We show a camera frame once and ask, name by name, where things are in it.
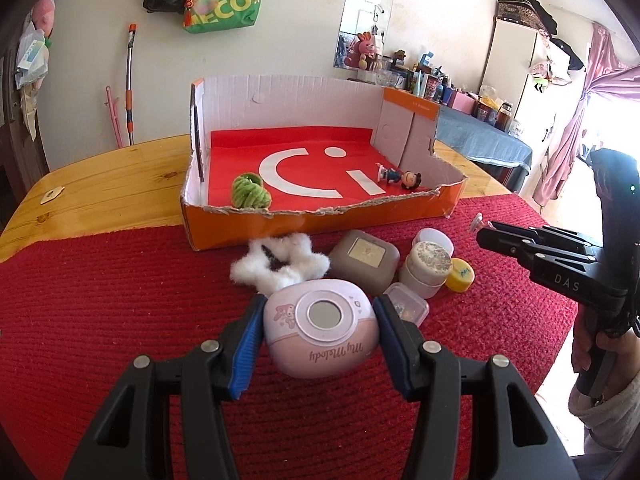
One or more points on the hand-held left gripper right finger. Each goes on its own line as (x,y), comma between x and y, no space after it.
(392,342)

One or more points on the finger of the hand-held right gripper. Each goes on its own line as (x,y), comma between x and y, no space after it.
(510,246)
(540,234)

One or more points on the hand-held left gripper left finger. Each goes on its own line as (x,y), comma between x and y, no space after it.
(247,342)

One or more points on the clear pink capsule ball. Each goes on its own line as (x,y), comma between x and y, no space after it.
(477,222)

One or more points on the small clear plastic box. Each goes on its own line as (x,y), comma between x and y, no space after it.
(407,305)

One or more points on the yellow bottle cap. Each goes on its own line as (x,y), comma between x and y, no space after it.
(461,275)

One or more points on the pink round mirror device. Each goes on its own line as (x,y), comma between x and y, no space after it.
(320,340)

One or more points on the white round lid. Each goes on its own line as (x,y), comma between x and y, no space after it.
(435,236)

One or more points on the white jar with glitter lid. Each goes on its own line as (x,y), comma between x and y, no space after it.
(427,265)

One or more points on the brown rounded case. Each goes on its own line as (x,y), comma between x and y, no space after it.
(362,260)

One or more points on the white fluffy scrunchie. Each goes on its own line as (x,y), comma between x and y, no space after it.
(300,265)

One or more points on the orange cardboard box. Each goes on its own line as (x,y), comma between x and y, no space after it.
(300,160)

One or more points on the person's right forearm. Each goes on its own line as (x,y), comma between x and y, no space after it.
(612,420)

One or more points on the person's right hand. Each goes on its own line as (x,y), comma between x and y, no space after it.
(579,345)

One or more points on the cloth covered side table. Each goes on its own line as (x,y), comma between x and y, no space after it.
(480,137)

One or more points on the red knitted mat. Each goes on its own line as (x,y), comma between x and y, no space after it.
(125,310)

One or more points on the small doll figurine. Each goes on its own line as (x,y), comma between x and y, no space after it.
(402,177)

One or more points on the pink curtain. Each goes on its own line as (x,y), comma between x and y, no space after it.
(585,110)

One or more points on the green scrunchie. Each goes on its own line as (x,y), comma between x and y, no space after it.
(250,192)

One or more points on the white cabinet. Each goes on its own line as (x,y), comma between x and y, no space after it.
(510,70)

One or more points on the row of bottles and cups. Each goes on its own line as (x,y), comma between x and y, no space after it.
(440,90)

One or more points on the patterned suitcase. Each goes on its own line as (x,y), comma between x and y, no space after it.
(520,15)

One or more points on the small paper sticker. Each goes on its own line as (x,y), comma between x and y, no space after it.
(52,195)

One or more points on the pink rabbit plush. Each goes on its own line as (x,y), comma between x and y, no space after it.
(362,50)

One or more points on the pink hanger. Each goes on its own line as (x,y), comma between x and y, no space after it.
(114,120)

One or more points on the mop pole with orange tip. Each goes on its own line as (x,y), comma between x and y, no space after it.
(130,85)

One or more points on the dark wooden door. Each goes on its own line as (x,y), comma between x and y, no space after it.
(15,160)

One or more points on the hanging bundle of bags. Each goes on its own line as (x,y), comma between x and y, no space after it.
(31,60)

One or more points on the pink plush toy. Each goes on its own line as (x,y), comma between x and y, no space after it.
(44,12)

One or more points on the wall mirror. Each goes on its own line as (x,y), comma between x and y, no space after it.
(367,5)

